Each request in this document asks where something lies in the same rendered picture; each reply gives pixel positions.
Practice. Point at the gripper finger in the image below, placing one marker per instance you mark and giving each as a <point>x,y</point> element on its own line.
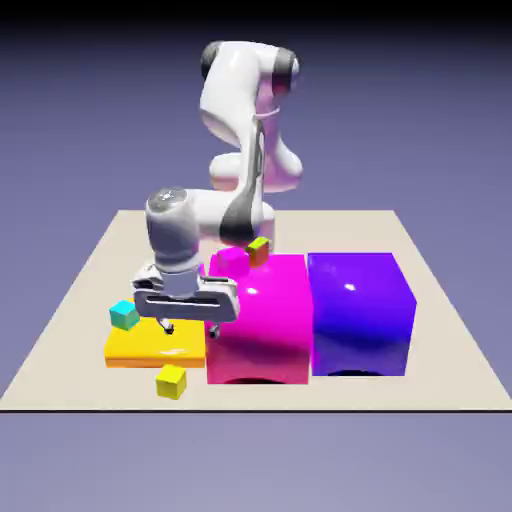
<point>167,324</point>
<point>214,330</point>

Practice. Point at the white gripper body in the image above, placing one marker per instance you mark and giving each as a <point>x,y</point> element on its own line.
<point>182,307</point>

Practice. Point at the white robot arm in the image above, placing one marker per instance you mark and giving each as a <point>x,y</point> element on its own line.
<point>230,120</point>

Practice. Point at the small yellow cube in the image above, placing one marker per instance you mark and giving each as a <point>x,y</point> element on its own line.
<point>171,381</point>

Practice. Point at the small orange cube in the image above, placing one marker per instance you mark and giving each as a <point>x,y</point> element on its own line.
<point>259,250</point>

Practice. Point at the large magenta box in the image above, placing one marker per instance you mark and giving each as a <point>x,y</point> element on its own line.
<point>264,320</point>

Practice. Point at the small magenta cube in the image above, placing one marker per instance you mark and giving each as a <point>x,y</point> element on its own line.
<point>233,260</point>

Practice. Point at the small cyan cube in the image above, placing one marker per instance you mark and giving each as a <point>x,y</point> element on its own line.
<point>124,314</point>

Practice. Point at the large purple box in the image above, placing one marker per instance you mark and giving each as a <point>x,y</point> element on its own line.
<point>360,316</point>

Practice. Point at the large yellow box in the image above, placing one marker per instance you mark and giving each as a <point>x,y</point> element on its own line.
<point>160,344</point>

